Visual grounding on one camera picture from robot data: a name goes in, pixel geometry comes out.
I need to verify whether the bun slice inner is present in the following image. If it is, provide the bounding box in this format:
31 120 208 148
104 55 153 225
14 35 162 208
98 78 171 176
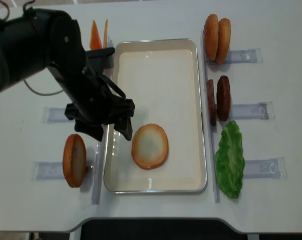
203 14 218 61

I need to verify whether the red tomato slice front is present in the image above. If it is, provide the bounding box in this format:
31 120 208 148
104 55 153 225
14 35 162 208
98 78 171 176
63 134 86 188

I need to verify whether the orange cheese slice left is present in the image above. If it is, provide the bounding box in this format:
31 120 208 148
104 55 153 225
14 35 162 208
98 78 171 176
90 20 103 51

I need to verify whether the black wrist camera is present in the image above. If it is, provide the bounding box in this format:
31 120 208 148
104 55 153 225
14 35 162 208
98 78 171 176
86 47 115 75

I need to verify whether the clear holder for buns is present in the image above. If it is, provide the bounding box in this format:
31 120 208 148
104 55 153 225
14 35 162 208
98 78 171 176
203 48 262 66

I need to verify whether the clear holder middle left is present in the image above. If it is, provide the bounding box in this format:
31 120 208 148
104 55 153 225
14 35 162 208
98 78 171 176
42 107 75 124

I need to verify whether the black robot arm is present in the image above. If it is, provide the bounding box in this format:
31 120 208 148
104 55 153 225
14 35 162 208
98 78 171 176
0 8 135 141

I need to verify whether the bun slice outer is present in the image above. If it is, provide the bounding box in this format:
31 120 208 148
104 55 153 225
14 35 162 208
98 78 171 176
215 18 231 64

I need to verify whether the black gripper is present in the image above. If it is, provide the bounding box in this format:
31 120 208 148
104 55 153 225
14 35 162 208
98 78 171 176
64 74 135 142

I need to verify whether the dark meat patty inner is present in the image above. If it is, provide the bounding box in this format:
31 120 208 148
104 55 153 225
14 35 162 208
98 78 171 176
206 79 216 126

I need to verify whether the clear holder for lettuce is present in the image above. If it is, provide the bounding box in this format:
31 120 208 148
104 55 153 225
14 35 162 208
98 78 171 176
243 157 286 179

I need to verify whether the green lettuce leaf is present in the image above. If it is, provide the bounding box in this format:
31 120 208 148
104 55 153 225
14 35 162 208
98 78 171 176
215 120 245 199

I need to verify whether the grey cable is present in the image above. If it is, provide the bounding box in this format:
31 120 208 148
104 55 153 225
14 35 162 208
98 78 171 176
24 79 65 96

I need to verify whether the orange cheese slice right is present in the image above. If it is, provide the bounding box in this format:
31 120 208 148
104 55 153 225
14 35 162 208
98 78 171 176
103 19 108 48

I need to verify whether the clear holder for patties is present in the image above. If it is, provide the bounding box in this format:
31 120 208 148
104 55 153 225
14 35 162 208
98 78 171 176
228 101 275 120

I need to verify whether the dark meat patty outer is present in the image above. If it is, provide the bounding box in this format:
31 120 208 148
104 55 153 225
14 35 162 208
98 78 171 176
216 75 231 122

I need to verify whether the dark meat patty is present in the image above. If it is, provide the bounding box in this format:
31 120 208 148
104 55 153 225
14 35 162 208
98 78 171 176
206 79 216 126
216 75 231 122

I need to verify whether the white metal tray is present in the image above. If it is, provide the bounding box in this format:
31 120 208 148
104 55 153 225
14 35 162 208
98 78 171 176
104 38 207 194

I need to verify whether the clear holder for tomato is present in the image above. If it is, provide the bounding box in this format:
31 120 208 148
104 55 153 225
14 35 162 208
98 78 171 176
32 161 95 181

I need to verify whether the bun slice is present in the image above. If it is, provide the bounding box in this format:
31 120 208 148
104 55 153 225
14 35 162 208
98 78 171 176
215 18 231 64
203 14 218 61

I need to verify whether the orange cheese slice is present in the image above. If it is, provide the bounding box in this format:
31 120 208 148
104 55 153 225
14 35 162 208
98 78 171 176
103 19 108 48
90 20 103 51

